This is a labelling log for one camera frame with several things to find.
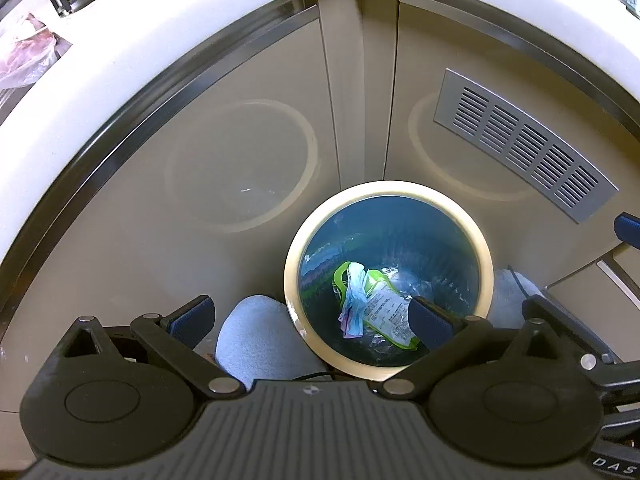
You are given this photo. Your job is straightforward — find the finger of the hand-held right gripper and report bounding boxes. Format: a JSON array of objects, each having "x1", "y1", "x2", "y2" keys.
[
  {"x1": 614, "y1": 213, "x2": 640, "y2": 252},
  {"x1": 522, "y1": 295, "x2": 640, "y2": 401}
]

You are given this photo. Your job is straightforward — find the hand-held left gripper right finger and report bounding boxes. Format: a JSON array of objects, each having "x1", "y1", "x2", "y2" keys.
[{"x1": 382, "y1": 296, "x2": 576, "y2": 401}]

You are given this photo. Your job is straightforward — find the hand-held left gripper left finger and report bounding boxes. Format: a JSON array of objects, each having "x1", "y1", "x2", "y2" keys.
[{"x1": 60, "y1": 296, "x2": 247, "y2": 401}]

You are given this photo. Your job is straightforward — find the green snack packet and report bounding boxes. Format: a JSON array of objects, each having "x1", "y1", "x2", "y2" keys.
[{"x1": 332, "y1": 261, "x2": 421, "y2": 351}]

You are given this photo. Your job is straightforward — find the plain clear plastic bag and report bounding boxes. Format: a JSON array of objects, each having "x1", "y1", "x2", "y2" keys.
[{"x1": 380, "y1": 260, "x2": 451, "y2": 306}]

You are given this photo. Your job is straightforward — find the blue wrapper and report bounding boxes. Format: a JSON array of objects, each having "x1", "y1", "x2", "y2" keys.
[{"x1": 339, "y1": 262, "x2": 371, "y2": 338}]

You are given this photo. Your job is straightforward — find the cream rimmed blue bin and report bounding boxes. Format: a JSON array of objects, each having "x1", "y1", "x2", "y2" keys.
[{"x1": 283, "y1": 180, "x2": 496, "y2": 381}]

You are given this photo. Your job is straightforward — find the grey fuzzy slipper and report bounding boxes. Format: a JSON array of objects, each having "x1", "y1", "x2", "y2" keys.
[
  {"x1": 215, "y1": 294, "x2": 326, "y2": 393},
  {"x1": 487, "y1": 267, "x2": 546, "y2": 326}
]

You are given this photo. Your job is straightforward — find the grey cabinet vent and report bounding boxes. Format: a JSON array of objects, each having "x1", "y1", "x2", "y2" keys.
[{"x1": 434, "y1": 69, "x2": 620, "y2": 224}]

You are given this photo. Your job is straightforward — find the beige vented cabinet door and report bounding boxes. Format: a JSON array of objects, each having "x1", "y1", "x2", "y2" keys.
[{"x1": 384, "y1": 0, "x2": 640, "y2": 311}]

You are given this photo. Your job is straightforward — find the plastic bag of meat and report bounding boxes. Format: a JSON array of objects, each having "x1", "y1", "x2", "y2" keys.
[{"x1": 0, "y1": 12, "x2": 73, "y2": 91}]

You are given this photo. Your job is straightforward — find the black cable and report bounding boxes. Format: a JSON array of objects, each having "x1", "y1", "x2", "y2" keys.
[{"x1": 507, "y1": 266, "x2": 532, "y2": 306}]

